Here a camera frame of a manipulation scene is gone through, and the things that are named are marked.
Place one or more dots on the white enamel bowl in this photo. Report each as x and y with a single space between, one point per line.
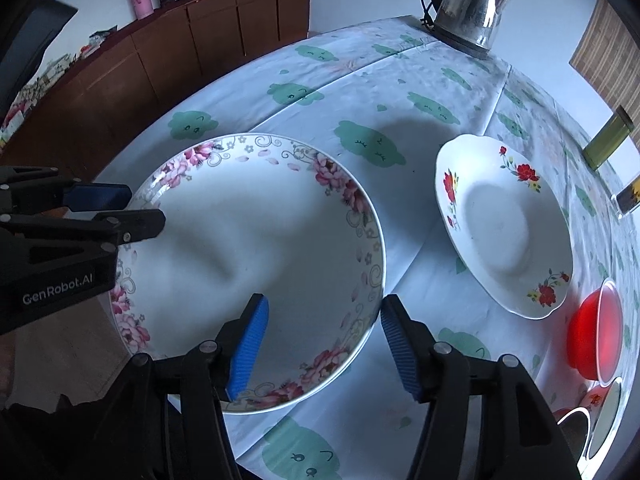
606 420

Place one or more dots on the stainless steel electric kettle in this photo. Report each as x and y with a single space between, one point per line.
470 10

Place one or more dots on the glass tea bottle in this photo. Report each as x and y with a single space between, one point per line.
629 197

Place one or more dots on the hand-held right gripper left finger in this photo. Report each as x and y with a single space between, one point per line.
247 345

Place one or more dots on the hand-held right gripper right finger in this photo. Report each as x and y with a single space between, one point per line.
400 345

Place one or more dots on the red plastic bowl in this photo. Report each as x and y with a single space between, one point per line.
592 330

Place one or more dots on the cloud print tablecloth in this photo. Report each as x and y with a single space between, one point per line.
350 95

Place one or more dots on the bamboo blind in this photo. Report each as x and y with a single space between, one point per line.
605 60

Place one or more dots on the brown wooden sideboard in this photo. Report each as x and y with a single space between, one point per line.
165 50

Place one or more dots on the large pink floral plate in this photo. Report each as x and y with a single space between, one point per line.
280 240

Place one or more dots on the floral printed cloth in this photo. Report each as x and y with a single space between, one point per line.
25 102

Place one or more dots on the black television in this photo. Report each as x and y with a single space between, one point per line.
35 40

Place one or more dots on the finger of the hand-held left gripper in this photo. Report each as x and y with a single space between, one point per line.
97 197
140 224

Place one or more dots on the green tumbler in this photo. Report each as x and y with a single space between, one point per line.
607 140

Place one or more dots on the white rimmed bowl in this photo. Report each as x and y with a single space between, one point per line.
572 430

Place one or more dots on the small red flower plate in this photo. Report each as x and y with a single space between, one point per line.
500 230

